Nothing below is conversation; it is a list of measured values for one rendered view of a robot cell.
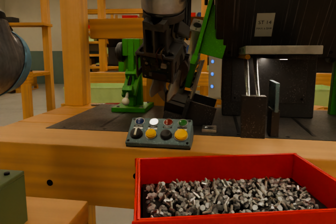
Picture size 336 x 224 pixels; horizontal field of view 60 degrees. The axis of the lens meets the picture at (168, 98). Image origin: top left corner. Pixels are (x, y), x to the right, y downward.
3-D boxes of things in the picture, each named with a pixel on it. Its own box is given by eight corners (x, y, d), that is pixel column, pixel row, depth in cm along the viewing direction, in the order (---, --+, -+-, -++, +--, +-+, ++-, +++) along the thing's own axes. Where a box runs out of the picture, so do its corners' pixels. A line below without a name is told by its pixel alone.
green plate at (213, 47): (217, 76, 83) (239, 2, 79) (189, 68, 84) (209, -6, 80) (217, 73, 94) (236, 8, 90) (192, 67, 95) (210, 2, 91)
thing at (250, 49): (322, 59, 62) (323, 45, 61) (244, 59, 65) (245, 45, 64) (282, 57, 100) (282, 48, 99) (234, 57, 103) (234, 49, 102)
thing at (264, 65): (313, 118, 97) (321, 13, 92) (220, 115, 101) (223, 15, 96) (298, 108, 114) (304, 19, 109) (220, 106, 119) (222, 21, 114)
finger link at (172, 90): (158, 114, 60) (158, 78, 54) (168, 97, 64) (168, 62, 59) (173, 118, 59) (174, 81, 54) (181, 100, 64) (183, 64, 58)
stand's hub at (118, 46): (121, 62, 109) (120, 41, 108) (113, 62, 109) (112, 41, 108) (127, 61, 116) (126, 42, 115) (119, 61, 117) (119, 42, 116)
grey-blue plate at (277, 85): (279, 137, 74) (282, 83, 72) (270, 137, 75) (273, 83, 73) (272, 128, 84) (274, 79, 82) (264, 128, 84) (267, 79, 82)
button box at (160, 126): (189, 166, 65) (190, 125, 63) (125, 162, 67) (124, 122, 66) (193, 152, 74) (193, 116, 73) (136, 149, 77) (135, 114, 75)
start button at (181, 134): (186, 141, 65) (186, 138, 64) (174, 140, 65) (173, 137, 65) (188, 131, 67) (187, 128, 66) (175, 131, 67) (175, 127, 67)
